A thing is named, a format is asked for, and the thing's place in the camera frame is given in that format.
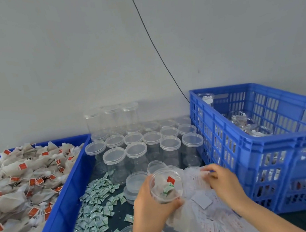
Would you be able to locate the person's left hand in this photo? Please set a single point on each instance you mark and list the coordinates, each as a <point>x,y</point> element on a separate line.
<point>150,214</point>

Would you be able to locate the person's right hand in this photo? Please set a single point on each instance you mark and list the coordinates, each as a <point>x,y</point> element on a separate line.
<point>227,186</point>

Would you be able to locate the pile of white label papers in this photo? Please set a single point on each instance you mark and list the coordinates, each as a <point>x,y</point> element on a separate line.
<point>208,218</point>

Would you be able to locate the clear jar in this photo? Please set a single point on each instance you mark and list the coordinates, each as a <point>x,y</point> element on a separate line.
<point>165,178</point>

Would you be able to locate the pile of green desiccant packets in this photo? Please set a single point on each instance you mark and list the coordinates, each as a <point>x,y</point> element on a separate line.
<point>95,209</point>

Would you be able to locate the blue slatted crate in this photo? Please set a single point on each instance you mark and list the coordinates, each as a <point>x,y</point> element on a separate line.
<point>278,155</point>

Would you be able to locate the group of lidded jars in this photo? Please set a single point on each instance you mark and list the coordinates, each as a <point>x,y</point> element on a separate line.
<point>144,137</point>

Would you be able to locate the pile of tea bags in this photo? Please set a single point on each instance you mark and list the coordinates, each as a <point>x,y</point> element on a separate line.
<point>24,190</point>

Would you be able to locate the person's right forearm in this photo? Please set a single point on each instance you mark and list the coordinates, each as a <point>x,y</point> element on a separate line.
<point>269,219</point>

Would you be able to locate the blue plastic tray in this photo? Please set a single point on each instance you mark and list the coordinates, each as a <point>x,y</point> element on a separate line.
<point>60,218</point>

